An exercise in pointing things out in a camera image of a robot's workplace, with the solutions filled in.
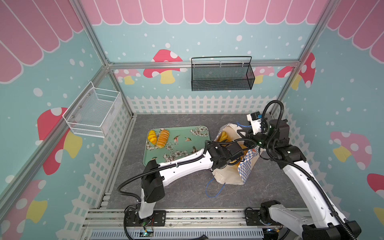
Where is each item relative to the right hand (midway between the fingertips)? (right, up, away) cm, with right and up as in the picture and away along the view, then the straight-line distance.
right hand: (238, 130), depth 71 cm
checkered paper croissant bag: (0, -20, -1) cm, 21 cm away
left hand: (-12, -12, +6) cm, 19 cm away
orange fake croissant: (-44, -6, +31) cm, 54 cm away
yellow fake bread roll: (-51, -5, +31) cm, 60 cm away
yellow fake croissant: (-3, -4, +18) cm, 19 cm away
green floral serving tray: (-29, -8, +31) cm, 44 cm away
